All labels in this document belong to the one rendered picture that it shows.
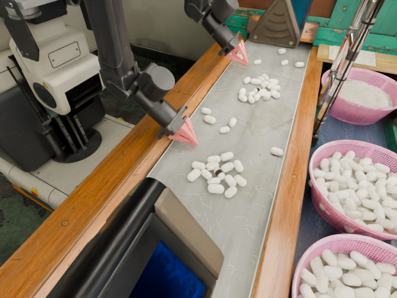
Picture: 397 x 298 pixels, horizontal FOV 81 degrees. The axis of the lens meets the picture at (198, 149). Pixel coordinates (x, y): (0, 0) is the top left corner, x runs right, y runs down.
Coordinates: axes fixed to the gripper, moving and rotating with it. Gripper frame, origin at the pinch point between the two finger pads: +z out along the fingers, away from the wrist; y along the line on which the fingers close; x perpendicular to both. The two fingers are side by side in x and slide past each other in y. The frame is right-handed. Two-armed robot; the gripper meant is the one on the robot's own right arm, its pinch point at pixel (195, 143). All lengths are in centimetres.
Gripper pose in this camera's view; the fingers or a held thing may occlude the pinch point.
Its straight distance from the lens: 62.9
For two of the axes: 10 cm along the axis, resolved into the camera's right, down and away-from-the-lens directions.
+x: -5.9, 3.4, 7.3
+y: 3.8, -6.8, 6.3
